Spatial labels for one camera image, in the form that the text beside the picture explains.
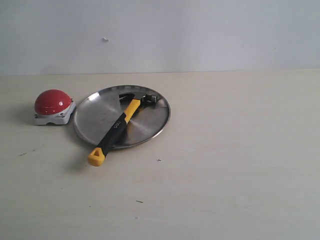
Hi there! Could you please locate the yellow black claw hammer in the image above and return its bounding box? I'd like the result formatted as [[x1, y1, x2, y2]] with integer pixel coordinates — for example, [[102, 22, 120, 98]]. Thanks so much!
[[87, 91, 157, 167]]

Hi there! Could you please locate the red dome push button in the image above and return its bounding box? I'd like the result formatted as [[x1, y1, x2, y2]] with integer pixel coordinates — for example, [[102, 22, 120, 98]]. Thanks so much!
[[34, 89, 76, 126]]

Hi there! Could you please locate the round steel plate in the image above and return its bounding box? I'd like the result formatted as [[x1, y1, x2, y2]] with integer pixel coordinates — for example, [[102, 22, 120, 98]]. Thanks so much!
[[73, 85, 171, 149]]

